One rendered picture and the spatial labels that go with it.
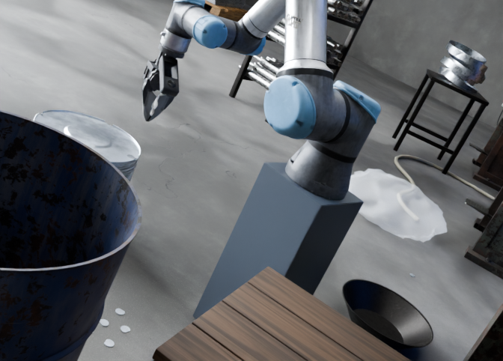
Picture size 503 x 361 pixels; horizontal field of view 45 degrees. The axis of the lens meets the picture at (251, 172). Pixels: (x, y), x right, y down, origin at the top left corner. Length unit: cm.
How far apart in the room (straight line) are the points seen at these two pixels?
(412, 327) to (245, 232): 77
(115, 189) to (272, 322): 33
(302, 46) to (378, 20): 683
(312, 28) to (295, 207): 38
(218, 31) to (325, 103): 42
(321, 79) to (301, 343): 51
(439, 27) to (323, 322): 701
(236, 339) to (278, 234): 45
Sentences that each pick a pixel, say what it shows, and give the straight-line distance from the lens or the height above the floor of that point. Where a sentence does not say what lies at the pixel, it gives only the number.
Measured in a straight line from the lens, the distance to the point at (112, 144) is 169.
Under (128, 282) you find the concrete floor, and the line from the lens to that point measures 158.
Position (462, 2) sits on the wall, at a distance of 793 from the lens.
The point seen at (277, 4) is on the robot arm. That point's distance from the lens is 152.
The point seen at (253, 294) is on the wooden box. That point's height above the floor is 35.
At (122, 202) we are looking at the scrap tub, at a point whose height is 45.
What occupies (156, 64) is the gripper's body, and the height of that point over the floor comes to 47.
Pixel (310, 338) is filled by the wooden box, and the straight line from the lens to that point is 103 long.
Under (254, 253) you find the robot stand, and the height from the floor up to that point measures 26.
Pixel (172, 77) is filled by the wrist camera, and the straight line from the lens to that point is 160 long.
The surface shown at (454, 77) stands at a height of 59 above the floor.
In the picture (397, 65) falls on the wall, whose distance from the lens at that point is 800.
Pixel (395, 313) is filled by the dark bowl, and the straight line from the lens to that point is 201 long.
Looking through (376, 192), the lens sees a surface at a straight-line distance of 262.
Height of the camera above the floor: 88
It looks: 20 degrees down
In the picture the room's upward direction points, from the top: 25 degrees clockwise
